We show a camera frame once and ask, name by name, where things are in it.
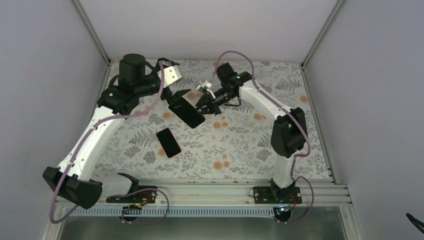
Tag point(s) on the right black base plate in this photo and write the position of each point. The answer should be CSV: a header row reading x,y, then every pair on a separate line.
x,y
275,195

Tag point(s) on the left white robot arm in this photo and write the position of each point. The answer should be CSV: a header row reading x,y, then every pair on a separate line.
x,y
73,179

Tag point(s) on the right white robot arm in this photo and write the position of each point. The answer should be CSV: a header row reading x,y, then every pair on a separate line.
x,y
289,130

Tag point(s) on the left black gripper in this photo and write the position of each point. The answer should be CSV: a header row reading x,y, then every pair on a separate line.
x,y
166,94

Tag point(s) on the aluminium rail frame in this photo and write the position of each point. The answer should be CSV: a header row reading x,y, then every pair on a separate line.
x,y
217,209

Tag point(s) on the black phone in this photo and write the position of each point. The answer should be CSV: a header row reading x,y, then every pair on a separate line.
x,y
184,110

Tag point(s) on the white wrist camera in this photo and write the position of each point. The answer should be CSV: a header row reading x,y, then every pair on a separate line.
x,y
205,87
172,74

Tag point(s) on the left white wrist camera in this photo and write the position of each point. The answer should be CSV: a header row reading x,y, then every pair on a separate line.
x,y
172,74

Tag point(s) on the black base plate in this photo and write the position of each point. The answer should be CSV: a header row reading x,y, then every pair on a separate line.
x,y
275,195
144,194

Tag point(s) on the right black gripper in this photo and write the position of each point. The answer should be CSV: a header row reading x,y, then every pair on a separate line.
x,y
208,109

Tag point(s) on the floral patterned mat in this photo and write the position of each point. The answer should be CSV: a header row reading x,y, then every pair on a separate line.
x,y
235,144

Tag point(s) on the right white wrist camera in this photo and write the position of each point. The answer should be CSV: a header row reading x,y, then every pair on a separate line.
x,y
205,87

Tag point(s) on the black object at corner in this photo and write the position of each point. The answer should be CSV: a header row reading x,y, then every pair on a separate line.
x,y
415,222

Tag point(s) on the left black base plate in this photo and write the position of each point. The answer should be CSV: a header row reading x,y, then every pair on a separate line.
x,y
144,194

